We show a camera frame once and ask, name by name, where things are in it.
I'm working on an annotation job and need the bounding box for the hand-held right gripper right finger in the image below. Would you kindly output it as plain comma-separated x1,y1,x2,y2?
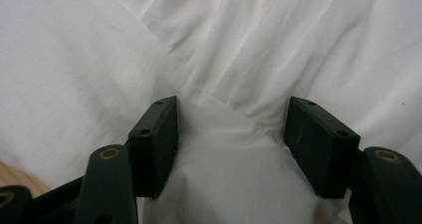
283,96,361,199

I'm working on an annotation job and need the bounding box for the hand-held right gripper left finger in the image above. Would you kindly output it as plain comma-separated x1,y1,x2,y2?
127,96,180,200

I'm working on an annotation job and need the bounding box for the white skirt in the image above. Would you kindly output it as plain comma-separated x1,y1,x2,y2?
0,0,422,224

